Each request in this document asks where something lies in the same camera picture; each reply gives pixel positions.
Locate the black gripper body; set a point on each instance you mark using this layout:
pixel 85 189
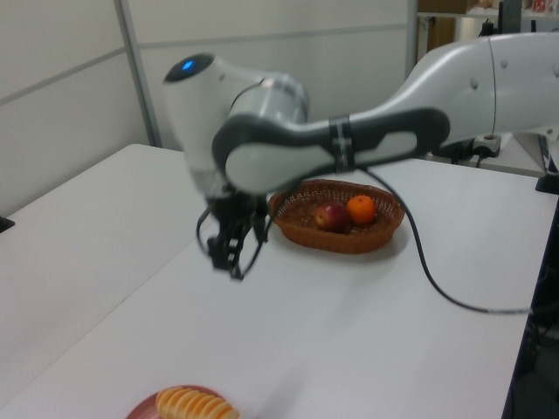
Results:
pixel 238 216

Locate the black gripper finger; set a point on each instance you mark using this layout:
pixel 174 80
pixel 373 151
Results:
pixel 225 253
pixel 262 227

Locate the red toy apple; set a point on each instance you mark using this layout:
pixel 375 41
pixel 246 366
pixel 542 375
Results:
pixel 332 216

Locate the toy orange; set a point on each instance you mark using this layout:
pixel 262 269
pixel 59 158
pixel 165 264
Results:
pixel 361 209

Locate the striped toy bread roll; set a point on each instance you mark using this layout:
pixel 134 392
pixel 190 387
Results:
pixel 196 403

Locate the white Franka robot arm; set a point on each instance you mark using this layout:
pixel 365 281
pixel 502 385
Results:
pixel 480 78

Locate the brown woven basket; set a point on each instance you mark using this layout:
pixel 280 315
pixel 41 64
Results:
pixel 362 240

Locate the pink plate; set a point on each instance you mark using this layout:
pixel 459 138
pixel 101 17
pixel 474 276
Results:
pixel 142 410

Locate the black device behind table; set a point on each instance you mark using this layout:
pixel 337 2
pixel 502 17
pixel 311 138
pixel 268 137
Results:
pixel 452 153

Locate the white power strip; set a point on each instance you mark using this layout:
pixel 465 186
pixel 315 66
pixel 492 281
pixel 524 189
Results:
pixel 487 146

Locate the brown wooden board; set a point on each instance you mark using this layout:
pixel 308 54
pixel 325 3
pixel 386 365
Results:
pixel 439 32

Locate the cardboard box on shelf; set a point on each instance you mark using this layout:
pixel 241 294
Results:
pixel 441 4

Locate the black table clamp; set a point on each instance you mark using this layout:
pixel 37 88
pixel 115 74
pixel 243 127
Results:
pixel 548 183

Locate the white shelf board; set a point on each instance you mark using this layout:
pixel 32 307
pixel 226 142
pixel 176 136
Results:
pixel 463 14

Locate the dark vertical column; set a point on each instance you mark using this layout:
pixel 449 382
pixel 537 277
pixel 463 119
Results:
pixel 510 17

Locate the red white small box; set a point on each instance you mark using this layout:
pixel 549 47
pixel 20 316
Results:
pixel 541 4

